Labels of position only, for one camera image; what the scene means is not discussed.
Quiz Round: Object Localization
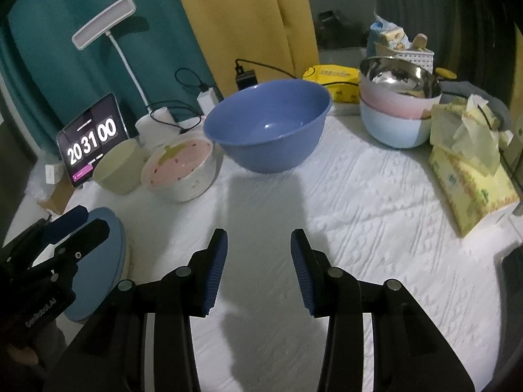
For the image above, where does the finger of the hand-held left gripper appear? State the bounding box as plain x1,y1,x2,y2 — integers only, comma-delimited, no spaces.
49,218,111,272
41,206,89,246

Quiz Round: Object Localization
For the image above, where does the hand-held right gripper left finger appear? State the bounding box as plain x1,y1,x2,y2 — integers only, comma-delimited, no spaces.
43,229,228,392

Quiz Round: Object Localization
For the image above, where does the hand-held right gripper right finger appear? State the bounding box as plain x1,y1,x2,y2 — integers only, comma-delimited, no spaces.
290,229,477,392

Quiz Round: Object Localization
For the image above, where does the blue plate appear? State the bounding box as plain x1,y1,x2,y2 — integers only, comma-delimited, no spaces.
116,218,128,282
63,207,125,323

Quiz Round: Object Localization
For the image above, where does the cream bowl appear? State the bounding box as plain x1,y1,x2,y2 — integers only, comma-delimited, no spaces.
93,138,150,196

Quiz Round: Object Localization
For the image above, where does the pink patterned bowl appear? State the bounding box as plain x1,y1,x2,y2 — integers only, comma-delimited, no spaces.
140,134,217,203

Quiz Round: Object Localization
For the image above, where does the large blue bowl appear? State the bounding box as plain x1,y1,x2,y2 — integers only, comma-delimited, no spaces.
203,80,331,173

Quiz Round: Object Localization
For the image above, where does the person's left hand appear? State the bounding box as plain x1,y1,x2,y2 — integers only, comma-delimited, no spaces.
4,324,66,380

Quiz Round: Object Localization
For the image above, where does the cardboard box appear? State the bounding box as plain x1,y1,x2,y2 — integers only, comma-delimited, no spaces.
38,177,76,215

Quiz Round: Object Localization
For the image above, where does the clear plastic bag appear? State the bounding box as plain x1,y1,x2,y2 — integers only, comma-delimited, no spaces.
25,159,54,209

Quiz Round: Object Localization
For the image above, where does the white textured tablecloth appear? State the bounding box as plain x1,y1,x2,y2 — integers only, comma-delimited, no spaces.
20,102,515,392

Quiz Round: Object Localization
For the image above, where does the tablet showing clock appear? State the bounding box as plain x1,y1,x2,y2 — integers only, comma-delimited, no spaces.
56,93,129,188

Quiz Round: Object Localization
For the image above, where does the light blue bowl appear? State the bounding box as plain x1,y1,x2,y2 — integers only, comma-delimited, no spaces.
360,98,433,148

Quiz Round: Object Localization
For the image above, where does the white charger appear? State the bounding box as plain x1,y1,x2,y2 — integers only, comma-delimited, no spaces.
197,88,219,113

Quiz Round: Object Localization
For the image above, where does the yellow tissue pack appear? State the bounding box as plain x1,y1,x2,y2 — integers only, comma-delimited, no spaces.
428,146,520,238

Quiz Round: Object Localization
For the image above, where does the pink steel-lined bowl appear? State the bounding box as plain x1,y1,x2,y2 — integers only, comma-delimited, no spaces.
359,57,443,119

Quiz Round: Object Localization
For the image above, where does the black charger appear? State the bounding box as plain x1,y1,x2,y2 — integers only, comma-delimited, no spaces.
235,69,259,90

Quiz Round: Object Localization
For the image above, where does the white desk lamp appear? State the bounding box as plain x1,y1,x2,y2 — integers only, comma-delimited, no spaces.
71,0,178,150

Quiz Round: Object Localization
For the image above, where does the crumpled yellow tissue packet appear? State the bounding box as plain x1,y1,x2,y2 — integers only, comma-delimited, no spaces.
431,94,505,174

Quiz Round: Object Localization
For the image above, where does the black flat device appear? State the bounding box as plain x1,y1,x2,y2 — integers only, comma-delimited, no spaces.
500,245,523,290

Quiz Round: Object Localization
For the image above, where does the teal curtain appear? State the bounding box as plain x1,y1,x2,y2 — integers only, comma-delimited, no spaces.
0,0,223,164

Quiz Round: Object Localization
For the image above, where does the grey cloth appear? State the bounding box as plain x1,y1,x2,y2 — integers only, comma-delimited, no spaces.
439,81,511,131

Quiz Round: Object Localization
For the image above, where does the white plastic basket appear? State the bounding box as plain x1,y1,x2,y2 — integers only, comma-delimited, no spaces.
376,45,434,70

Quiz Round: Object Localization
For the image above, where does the yellow curtain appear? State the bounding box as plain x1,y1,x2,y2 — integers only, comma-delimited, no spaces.
169,0,319,99

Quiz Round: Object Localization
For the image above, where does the glass sliding door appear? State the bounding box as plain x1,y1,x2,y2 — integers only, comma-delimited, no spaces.
302,0,523,90

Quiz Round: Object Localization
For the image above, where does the black lamp cable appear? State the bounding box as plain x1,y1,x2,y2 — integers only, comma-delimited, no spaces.
147,104,203,135

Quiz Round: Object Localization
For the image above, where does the black looped cable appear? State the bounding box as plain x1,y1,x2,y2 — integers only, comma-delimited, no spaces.
176,67,207,90

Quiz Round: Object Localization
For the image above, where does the black charger cable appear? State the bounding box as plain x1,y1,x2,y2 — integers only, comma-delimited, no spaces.
235,58,297,80

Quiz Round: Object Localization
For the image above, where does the thin black cable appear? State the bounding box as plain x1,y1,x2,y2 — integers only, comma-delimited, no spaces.
476,104,523,180

